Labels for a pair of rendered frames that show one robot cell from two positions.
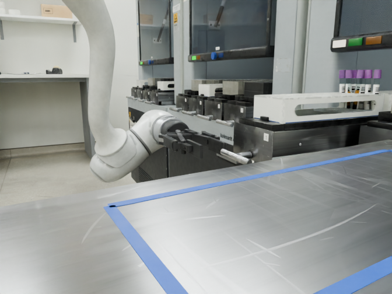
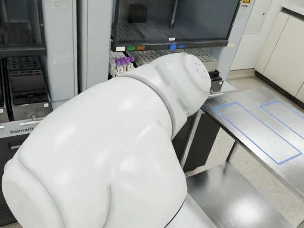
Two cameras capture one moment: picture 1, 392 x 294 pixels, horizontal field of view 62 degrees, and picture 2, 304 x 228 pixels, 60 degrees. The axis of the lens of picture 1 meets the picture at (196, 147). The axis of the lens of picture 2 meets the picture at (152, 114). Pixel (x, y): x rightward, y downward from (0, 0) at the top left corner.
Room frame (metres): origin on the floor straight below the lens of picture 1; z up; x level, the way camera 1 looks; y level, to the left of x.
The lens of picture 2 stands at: (0.75, 0.67, 1.42)
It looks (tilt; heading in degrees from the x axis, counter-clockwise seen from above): 36 degrees down; 263
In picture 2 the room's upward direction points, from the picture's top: 11 degrees clockwise
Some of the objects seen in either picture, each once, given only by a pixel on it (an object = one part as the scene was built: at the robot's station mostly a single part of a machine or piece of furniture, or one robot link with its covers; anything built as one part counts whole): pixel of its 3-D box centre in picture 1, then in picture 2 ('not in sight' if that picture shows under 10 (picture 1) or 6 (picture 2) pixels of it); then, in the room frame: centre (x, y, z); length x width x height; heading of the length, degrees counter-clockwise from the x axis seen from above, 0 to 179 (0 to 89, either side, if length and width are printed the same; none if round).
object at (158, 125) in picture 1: (170, 131); not in sight; (0.92, 0.08, 0.75); 0.09 x 0.06 x 0.09; 116
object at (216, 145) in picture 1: (216, 146); not in sight; (0.73, -0.05, 0.75); 0.07 x 0.01 x 0.03; 26
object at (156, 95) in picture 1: (203, 94); not in sight; (2.01, -0.05, 0.78); 0.73 x 0.14 x 0.09; 115
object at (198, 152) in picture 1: (194, 148); not in sight; (0.70, 0.00, 0.75); 0.07 x 0.01 x 0.03; 26
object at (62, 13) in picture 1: (56, 13); not in sight; (3.61, 1.46, 1.52); 0.29 x 0.22 x 0.12; 114
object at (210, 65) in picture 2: not in sight; (206, 66); (0.36, -0.58, 0.85); 0.12 x 0.02 x 0.06; 24
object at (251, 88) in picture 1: (255, 91); (27, 81); (1.14, -0.21, 0.85); 0.12 x 0.02 x 0.06; 26
